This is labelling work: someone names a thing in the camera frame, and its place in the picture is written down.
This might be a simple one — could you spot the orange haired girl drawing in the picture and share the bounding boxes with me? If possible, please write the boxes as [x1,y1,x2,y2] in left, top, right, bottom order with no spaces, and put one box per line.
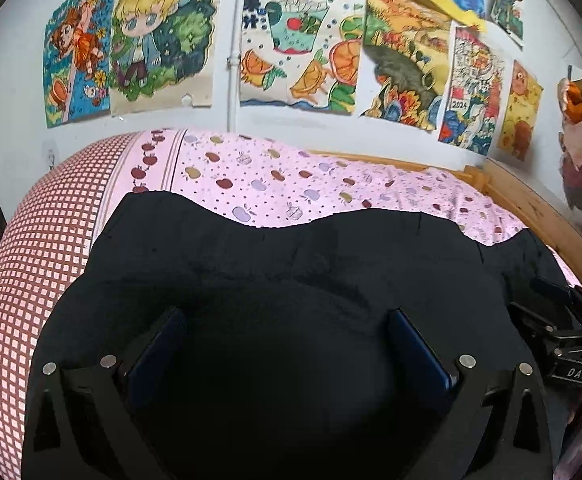
[43,0,114,128]

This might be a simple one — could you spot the yellow bear drawing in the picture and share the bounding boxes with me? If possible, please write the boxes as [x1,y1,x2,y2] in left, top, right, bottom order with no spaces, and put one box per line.
[497,60,544,162]

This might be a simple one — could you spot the blond boy drawing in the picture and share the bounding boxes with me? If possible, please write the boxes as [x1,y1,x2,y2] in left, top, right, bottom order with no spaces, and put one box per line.
[109,0,219,116]

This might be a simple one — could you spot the autumn landscape drawing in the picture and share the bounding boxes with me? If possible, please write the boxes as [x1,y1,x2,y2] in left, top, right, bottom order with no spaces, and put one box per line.
[363,0,451,131]

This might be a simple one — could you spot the red checked bed cover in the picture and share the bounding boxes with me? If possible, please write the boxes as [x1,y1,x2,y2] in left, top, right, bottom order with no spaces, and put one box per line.
[0,133,134,479]

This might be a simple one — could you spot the city 2024 drawing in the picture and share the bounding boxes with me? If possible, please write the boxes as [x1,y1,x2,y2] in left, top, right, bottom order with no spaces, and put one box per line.
[438,27,506,156]

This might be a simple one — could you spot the fruit juice drawing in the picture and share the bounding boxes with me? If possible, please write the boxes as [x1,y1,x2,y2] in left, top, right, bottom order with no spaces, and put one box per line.
[239,0,365,115]

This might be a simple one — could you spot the wooden bed frame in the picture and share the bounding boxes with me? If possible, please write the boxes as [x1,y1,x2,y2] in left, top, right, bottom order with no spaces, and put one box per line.
[245,148,582,286]

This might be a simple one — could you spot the white wall pipe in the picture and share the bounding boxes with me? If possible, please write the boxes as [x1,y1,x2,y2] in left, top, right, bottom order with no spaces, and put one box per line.
[227,0,244,132]

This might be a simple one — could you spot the wall power socket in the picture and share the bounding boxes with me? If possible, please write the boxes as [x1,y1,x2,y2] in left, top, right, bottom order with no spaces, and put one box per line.
[42,139,61,171]

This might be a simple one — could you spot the pink apple print bedsheet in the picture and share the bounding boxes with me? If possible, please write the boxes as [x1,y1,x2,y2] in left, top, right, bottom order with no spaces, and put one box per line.
[90,128,580,291]

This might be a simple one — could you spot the black padded jacket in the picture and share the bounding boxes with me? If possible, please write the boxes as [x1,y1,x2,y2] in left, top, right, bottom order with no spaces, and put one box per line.
[21,192,566,479]

